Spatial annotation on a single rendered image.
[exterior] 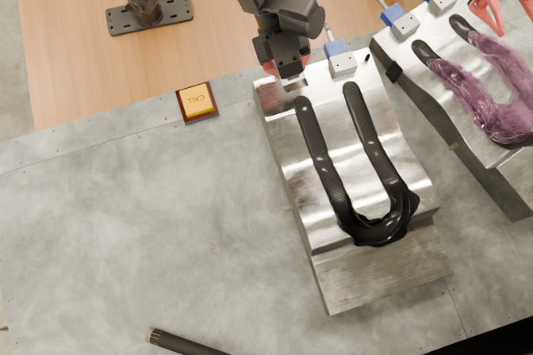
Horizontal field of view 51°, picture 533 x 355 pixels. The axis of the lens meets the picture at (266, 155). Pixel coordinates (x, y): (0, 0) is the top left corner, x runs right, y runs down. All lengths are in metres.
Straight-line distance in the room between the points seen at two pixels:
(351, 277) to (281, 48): 0.47
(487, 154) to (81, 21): 0.96
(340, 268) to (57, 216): 0.61
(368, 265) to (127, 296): 0.50
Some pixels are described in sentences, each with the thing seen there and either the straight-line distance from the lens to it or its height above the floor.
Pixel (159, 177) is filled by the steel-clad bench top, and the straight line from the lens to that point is 1.24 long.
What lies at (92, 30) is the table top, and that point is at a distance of 1.40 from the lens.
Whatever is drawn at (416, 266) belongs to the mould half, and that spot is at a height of 0.86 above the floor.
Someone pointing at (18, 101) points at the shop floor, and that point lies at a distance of 2.32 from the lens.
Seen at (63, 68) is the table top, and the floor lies 0.80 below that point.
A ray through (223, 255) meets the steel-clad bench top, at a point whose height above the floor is 0.80.
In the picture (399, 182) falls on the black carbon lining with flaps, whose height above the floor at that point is 0.92.
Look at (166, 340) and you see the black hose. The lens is 1.17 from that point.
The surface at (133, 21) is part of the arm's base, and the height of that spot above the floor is 0.81.
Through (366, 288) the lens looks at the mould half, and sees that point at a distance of 1.14.
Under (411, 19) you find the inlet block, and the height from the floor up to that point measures 0.88.
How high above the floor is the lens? 1.99
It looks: 75 degrees down
